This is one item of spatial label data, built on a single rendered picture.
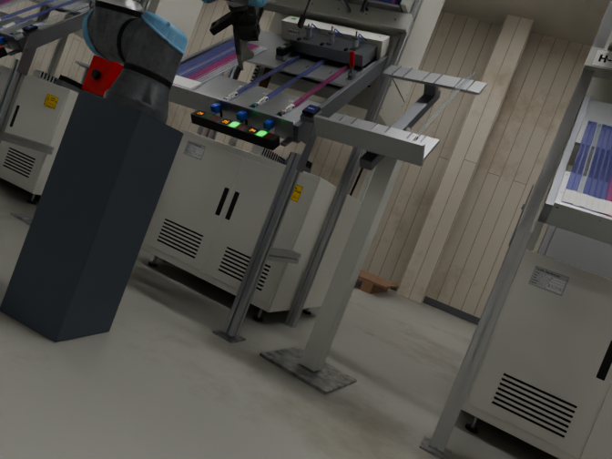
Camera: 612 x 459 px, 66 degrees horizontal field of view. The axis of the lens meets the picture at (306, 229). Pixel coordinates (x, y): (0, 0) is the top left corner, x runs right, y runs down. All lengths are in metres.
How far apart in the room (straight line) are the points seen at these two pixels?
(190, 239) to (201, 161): 0.33
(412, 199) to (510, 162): 1.13
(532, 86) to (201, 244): 4.66
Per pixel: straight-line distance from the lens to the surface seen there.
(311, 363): 1.57
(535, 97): 5.95
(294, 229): 1.82
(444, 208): 5.35
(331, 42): 2.08
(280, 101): 1.73
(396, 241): 5.60
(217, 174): 2.03
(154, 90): 1.20
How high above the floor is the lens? 0.48
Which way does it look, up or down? 2 degrees down
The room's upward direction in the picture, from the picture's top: 21 degrees clockwise
